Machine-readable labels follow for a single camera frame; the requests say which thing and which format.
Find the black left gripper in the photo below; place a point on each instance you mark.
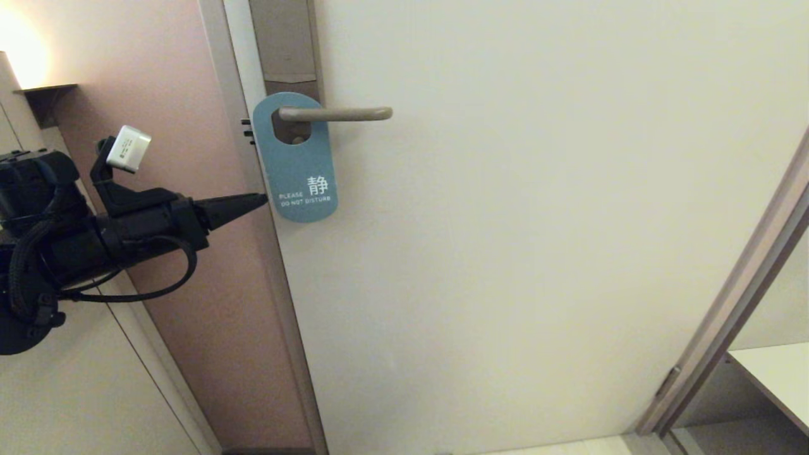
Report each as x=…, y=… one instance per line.
x=139, y=230

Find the white door hanger sign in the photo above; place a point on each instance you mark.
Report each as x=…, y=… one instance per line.
x=297, y=170

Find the pale beige peanut-shaped object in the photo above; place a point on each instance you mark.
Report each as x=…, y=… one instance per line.
x=300, y=138

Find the bronze door lock plate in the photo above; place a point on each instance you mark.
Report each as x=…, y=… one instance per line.
x=284, y=38

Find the cream white door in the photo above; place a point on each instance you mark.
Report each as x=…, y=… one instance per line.
x=505, y=253

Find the cream wardrobe panel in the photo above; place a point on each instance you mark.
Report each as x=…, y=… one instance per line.
x=57, y=392

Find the white closet shelf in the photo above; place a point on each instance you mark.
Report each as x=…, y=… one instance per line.
x=780, y=379

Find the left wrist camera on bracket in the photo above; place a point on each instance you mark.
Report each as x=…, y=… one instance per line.
x=129, y=148

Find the taupe frame hinge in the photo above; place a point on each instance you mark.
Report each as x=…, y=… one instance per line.
x=667, y=382

